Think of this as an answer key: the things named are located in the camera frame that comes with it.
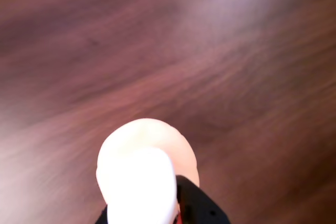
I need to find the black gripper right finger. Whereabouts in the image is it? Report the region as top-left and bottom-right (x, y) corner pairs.
(175, 175), (232, 224)

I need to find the yellow duck toy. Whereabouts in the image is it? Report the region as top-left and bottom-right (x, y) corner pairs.
(96, 118), (201, 224)

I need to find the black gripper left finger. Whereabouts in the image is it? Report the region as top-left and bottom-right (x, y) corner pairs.
(94, 205), (110, 224)

